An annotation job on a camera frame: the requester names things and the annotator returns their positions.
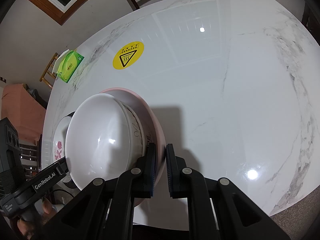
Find pink bowl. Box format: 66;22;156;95
99;87;167;207

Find white Rabbit bowl orange base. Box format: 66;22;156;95
65;93;146;190

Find white plate pink flowers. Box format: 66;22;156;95
52;115;72;162

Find left hand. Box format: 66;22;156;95
17;197;57;239

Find pink cloth covered furniture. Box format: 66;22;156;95
1;84;46;145

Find light wooden stool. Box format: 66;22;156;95
40;53;60;89

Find yellow hot warning sticker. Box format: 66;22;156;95
113;41;144;70

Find green tissue box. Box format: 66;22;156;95
53;49;84;83

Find wooden window frame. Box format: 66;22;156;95
21;0;118;26

